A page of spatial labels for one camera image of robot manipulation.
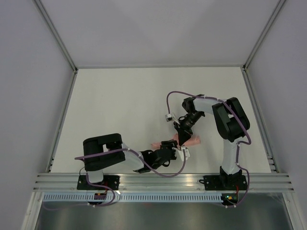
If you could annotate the aluminium right corner post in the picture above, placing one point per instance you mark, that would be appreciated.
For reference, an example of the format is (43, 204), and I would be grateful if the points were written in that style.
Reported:
(269, 24)

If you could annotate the aluminium left corner post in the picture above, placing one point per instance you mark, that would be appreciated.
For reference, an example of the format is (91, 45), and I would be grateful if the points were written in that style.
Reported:
(48, 21)

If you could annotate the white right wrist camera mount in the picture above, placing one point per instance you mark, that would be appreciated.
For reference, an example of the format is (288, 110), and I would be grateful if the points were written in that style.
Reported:
(170, 117)

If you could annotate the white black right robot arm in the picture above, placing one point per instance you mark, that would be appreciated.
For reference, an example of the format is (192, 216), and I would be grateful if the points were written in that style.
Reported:
(232, 125)

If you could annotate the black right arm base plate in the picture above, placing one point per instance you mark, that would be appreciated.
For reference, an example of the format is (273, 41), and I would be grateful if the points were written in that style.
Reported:
(224, 183)

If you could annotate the aluminium left side rail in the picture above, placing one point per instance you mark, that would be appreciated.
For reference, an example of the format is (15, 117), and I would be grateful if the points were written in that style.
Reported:
(61, 122)

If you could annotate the aluminium front rail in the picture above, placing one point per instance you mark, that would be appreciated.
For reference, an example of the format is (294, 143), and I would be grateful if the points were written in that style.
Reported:
(67, 182)

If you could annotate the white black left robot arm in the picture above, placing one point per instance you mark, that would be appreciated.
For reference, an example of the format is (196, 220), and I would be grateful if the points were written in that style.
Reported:
(105, 151)

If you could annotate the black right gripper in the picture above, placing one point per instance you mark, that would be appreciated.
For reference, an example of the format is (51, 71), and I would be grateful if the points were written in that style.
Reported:
(184, 133)

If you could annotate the aluminium corner post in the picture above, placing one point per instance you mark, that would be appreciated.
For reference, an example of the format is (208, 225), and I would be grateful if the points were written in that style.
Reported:
(48, 21)
(269, 24)

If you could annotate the aluminium right side rail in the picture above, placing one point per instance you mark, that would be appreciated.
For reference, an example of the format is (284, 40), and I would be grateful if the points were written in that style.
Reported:
(260, 121)

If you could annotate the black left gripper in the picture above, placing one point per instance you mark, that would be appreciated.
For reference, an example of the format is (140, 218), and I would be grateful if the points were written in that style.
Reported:
(171, 143)

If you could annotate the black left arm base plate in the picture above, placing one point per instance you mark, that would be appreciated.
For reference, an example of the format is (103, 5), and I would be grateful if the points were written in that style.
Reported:
(109, 182)

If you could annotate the pink cloth napkin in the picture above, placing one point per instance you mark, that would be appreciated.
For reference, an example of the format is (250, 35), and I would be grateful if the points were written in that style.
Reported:
(194, 140)

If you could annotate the aluminium rail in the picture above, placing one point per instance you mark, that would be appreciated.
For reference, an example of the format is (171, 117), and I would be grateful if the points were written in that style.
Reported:
(61, 122)
(67, 182)
(260, 121)

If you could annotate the white slotted cable duct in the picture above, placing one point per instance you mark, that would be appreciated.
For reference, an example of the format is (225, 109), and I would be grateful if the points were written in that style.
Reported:
(135, 197)

